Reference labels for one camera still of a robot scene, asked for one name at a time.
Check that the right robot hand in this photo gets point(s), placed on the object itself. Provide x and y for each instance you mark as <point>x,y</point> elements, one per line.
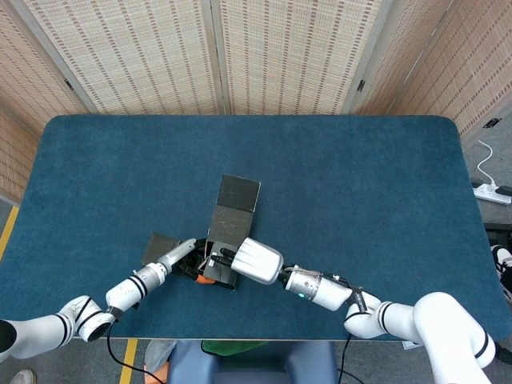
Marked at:
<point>258,262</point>

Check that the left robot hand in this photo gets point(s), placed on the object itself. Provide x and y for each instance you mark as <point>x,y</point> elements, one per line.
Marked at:
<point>176,256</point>

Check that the dark cardboard box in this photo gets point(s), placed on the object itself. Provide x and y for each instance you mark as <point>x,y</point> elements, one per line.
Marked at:
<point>234,224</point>

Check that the grey cloth bundle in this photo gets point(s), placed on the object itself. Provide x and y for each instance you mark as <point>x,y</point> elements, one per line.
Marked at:
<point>160,354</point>

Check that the blue robot body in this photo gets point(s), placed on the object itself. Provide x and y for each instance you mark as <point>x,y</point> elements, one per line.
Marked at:
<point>260,368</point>

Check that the black screen hinge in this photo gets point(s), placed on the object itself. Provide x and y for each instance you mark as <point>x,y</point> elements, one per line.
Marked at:
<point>492,122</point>
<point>362,85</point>
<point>68,84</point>

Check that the woven bamboo screen panel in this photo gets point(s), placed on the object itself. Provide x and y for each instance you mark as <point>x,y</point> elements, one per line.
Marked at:
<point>480,60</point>
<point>404,48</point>
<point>28,80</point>
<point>132,52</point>
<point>292,52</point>

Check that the white power strip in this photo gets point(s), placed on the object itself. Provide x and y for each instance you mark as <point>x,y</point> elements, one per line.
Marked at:
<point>492,194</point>

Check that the black equipment case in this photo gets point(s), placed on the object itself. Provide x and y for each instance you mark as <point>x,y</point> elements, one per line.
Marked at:
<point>500,232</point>

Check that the black and white shoe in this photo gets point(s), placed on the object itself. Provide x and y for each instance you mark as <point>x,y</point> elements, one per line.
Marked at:
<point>505,260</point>

